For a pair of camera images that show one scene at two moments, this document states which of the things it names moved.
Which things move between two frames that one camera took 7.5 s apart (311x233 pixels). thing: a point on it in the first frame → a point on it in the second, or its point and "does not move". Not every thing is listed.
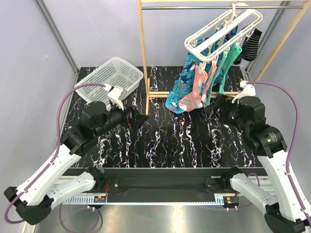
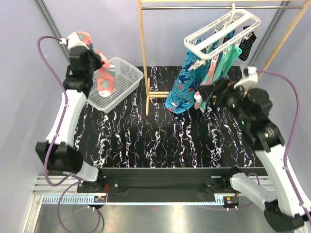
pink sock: (195, 101) → (106, 73)
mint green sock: (216, 80) does not move
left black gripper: (139, 119) → (97, 58)
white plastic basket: (115, 72) does not move
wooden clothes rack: (142, 8) does not move
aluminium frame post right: (277, 17) does not move
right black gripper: (221, 102) → (221, 89)
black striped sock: (238, 60) → (245, 27)
